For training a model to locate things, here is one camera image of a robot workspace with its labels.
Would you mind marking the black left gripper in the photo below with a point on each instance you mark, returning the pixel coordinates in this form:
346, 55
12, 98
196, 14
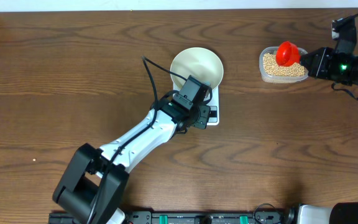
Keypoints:
201, 122

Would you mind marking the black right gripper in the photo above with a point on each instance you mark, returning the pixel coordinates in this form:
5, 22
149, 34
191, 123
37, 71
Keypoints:
318, 70

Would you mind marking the red measuring scoop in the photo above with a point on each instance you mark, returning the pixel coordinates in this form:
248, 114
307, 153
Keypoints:
287, 54

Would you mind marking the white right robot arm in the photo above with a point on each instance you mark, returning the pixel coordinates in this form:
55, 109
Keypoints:
340, 66

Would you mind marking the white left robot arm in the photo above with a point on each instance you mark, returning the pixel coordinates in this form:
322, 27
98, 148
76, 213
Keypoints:
92, 186

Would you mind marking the white digital kitchen scale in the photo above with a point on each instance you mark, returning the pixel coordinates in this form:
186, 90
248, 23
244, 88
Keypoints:
213, 104

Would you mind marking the cream bowl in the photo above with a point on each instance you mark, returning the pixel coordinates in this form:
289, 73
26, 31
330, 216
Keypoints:
201, 63

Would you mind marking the clear plastic bean container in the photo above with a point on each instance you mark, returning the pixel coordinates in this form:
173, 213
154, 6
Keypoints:
271, 72

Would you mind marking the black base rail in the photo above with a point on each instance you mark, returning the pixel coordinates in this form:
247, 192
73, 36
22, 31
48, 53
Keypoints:
260, 216

